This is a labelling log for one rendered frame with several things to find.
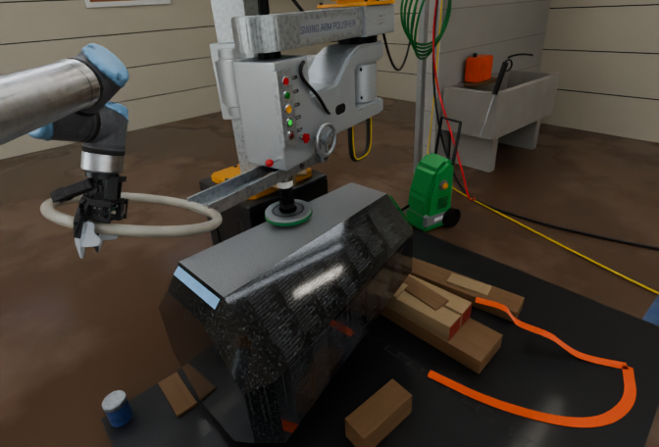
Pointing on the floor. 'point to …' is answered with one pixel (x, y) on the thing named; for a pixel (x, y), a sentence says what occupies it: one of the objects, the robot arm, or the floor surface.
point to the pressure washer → (433, 189)
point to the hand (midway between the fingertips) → (87, 249)
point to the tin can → (117, 408)
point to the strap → (550, 414)
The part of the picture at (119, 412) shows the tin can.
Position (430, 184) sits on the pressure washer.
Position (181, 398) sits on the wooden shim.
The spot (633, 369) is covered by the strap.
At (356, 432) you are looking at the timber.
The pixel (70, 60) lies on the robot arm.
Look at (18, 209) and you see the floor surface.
